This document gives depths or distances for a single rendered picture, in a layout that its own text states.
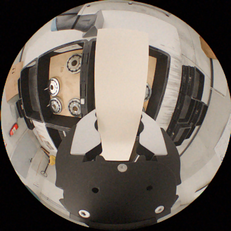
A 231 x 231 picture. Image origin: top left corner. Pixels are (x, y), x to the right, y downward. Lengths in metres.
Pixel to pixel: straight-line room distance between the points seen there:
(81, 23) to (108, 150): 0.53
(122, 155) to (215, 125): 2.88
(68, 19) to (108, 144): 0.53
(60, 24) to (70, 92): 0.41
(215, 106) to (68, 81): 3.11
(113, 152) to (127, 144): 0.04
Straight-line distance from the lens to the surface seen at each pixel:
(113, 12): 0.74
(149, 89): 0.38
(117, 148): 0.16
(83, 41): 0.32
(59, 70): 0.48
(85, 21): 0.50
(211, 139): 3.02
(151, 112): 0.39
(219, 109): 2.90
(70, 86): 0.44
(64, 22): 0.49
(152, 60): 0.41
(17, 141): 3.41
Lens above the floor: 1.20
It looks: 60 degrees down
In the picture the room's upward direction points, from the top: 180 degrees counter-clockwise
